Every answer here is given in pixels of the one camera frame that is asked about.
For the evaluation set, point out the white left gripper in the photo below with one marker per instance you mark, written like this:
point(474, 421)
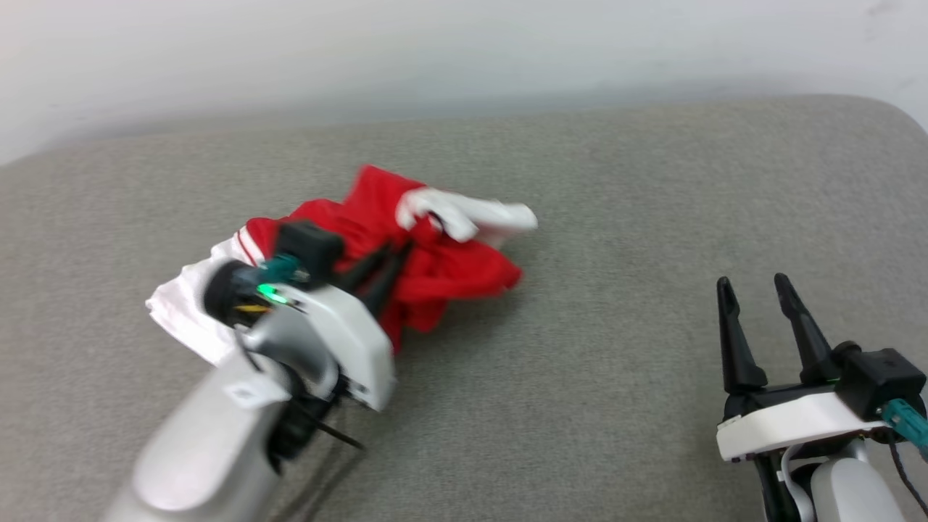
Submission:
point(359, 341)

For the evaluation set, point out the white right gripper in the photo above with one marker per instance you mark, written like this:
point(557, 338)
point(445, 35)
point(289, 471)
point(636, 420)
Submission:
point(790, 424)

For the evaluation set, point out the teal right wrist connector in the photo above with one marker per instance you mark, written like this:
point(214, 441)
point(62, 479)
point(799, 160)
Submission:
point(906, 422)

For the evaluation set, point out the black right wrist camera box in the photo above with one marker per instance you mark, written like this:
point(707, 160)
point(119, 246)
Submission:
point(881, 377)

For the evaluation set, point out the red and white garment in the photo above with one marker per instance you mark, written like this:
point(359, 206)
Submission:
point(449, 268)

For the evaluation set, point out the grey fabric sofa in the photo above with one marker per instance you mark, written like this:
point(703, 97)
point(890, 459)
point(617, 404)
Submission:
point(616, 304)

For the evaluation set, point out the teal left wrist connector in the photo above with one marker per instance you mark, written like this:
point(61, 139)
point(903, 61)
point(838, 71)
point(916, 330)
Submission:
point(284, 268)

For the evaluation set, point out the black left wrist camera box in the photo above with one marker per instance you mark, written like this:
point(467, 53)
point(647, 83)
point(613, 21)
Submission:
point(312, 246)

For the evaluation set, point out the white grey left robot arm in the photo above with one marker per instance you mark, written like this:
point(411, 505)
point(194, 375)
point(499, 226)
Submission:
point(210, 435)

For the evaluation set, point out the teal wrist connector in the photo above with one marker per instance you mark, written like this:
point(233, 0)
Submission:
point(906, 422)
point(284, 268)

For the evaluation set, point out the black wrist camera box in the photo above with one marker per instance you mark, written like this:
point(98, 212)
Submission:
point(312, 246)
point(881, 377)

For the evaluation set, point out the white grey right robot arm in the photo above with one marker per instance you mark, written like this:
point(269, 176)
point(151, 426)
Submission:
point(848, 486)

